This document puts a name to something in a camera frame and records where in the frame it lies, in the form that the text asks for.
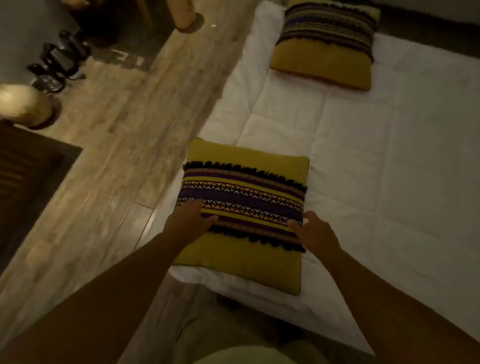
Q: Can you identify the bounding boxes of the person's right hand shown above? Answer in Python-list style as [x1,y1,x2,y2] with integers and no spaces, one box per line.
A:
[286,210,341,263]

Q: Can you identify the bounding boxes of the person's left hand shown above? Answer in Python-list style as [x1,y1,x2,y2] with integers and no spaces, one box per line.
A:
[163,198,219,247]

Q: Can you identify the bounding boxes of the yellow embroidered cushion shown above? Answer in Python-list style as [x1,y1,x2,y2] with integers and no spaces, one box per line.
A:
[269,0,382,92]
[173,137,311,297]

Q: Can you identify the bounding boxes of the white quilted bed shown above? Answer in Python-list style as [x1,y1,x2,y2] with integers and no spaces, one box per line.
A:
[136,0,480,355]

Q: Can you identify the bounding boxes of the person's left forearm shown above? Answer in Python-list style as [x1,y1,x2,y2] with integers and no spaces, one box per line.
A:
[0,232,188,364]

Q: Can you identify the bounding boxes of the person's right forearm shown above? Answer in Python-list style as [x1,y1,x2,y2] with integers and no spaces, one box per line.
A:
[318,247,480,364]

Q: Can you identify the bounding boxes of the person's light trousers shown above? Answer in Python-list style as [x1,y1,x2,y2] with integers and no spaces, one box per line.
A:
[170,288,331,364]

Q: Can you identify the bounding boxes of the glass base black kettle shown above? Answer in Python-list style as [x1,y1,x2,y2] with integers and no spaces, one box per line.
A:
[26,62,68,95]

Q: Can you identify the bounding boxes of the round gourd floor vase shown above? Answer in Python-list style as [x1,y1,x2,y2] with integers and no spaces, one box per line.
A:
[0,83,54,128]

